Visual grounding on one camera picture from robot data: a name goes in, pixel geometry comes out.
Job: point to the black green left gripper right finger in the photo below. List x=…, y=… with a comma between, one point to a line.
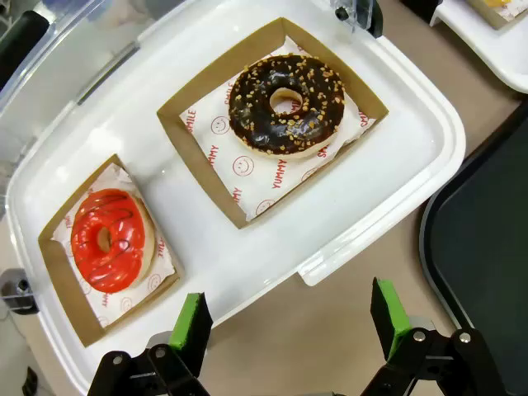
x=392, y=321

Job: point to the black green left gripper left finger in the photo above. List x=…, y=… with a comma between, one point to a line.
x=187, y=330

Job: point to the dark plastic serving tray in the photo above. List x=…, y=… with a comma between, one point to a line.
x=482, y=255

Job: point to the red glazed donut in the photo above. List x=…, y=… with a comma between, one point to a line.
x=111, y=241

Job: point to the small brown cardboard tray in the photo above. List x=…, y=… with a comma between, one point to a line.
x=57, y=272

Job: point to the large brown cardboard tray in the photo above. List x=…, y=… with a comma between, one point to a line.
x=198, y=136

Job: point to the chocolate nut donut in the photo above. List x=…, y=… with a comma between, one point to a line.
x=286, y=106

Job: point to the printed wax paper sheet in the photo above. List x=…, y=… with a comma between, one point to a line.
x=165, y=268
x=255, y=177

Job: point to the white plastic container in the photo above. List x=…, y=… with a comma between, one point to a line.
x=255, y=165
x=491, y=45

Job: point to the clear plastic container lid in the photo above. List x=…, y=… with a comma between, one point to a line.
x=45, y=70

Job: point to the black clear hinge bracket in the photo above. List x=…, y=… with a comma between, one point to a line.
x=359, y=14

